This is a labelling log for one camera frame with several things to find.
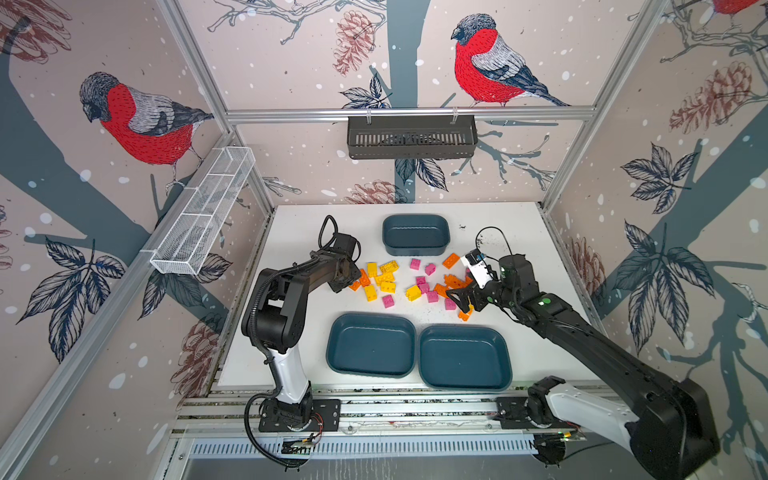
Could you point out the black hanging wire basket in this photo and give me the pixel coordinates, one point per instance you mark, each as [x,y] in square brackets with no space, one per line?
[412,137]

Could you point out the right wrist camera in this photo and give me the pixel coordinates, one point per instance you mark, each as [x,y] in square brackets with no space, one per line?
[481,272]

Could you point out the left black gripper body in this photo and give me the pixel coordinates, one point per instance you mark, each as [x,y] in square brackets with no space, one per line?
[353,274]

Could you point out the aluminium mounting rail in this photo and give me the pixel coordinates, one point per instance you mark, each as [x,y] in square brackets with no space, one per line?
[361,412]

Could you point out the yellow long lego brick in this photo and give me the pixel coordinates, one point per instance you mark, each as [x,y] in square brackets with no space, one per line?
[389,267]

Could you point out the near right teal bin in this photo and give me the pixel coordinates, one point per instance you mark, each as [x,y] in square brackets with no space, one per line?
[455,357]

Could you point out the yellow square lego brick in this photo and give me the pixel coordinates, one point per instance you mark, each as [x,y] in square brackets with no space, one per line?
[413,293]

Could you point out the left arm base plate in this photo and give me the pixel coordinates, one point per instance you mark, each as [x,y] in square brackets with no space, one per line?
[308,416]

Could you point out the orange long lego brick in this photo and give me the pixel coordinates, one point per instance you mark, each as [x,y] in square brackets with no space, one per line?
[364,280]
[453,282]

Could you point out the teal bin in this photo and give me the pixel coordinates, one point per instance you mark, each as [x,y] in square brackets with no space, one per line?
[415,234]
[370,344]
[455,357]

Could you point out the white mesh wall shelf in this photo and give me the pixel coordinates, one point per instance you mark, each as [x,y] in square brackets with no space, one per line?
[189,241]

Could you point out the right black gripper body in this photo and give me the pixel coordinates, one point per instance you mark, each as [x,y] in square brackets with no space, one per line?
[494,292]

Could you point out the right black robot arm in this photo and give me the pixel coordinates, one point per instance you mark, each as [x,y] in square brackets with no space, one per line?
[667,425]

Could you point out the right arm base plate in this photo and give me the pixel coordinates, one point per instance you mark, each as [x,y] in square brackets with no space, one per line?
[513,413]

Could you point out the near left teal bin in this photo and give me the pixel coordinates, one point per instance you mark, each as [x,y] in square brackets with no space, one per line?
[370,344]

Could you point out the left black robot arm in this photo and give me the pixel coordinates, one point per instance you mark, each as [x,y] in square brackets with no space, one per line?
[275,319]

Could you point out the far teal bin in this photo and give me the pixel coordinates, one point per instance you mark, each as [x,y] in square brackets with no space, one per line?
[415,234]

